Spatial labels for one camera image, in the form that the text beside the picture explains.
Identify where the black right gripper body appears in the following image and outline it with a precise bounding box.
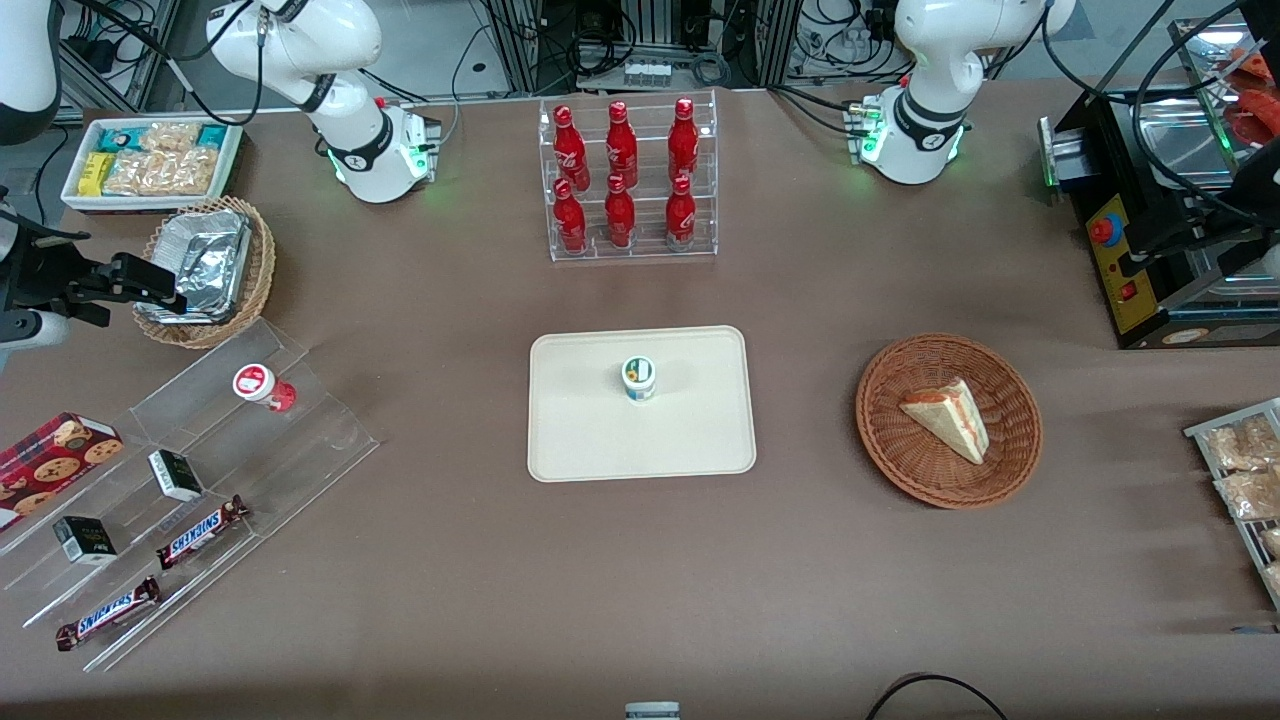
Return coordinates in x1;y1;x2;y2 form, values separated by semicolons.
4;222;109;327

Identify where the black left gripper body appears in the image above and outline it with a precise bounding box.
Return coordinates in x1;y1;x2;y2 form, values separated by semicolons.
1185;145;1280;251

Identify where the aluminium foil tray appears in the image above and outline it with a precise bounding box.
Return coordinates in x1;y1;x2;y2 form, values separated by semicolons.
135;208;253;326

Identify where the red gum bottle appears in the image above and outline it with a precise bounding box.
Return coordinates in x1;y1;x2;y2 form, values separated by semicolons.
232;363;297;414

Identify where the beige plastic tray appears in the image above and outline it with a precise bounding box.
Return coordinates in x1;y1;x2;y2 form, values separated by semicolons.
526;325;758;484

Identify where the clear cracker bag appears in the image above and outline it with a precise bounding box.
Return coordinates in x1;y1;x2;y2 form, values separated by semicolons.
140;121;203;154
103;150;167;197
160;146;220;197

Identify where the light wicker basket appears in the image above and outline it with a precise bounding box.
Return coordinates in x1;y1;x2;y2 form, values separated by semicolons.
132;196;277;350

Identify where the black sealing machine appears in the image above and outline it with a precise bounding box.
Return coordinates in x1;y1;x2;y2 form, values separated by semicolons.
1038;15;1280;351

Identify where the white snack bin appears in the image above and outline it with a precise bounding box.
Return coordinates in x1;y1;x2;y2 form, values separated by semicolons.
60;116;246;214

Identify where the small black box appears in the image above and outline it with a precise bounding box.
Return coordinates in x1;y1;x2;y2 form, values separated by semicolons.
52;515;119;567
148;449;206;503

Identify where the red cookie box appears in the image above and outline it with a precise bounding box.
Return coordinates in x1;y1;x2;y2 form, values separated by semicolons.
0;412;126;532

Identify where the clear acrylic stepped shelf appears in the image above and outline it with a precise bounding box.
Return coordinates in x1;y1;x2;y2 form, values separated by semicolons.
0;318;381;673

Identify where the snickers bar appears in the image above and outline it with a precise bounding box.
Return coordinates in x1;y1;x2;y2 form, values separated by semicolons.
55;576;163;653
155;495;251;572

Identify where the clear snack bag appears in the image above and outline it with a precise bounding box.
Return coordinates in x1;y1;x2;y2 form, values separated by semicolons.
1203;415;1280;472
1214;468;1280;522

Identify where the wrapped triangle sandwich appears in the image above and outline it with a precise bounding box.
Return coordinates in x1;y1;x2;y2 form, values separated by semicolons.
898;377;991;466

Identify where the red cola bottle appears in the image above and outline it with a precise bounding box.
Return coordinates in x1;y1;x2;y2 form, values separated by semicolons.
553;104;591;193
603;173;637;250
664;175;698;252
605;100;639;189
667;97;700;184
552;178;589;255

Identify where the round brown wicker basket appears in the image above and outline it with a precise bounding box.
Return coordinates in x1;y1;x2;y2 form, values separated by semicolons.
855;333;1044;510

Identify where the clear acrylic bottle rack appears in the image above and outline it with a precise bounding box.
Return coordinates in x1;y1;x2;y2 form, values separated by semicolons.
538;88;719;264

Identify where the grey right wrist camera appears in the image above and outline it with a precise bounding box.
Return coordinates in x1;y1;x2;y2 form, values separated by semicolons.
0;307;71;369

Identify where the grey wire rack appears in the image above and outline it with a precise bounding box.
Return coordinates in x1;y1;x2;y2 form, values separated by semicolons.
1184;398;1280;613

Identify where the black cable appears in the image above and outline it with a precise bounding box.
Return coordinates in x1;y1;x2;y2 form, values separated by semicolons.
865;673;1011;720

